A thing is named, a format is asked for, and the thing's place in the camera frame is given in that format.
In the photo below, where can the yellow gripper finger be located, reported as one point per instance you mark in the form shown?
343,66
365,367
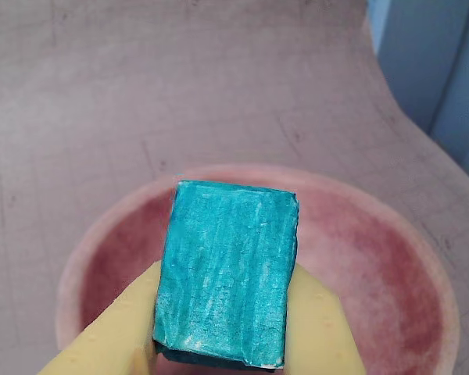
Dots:
113,332
324,328

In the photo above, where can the blue block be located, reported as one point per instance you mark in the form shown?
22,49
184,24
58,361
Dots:
226,273

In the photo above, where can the round wooden bowl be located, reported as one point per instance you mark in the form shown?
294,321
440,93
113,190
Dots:
375,273

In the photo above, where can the brown grid paper mat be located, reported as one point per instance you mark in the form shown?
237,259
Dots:
140,97

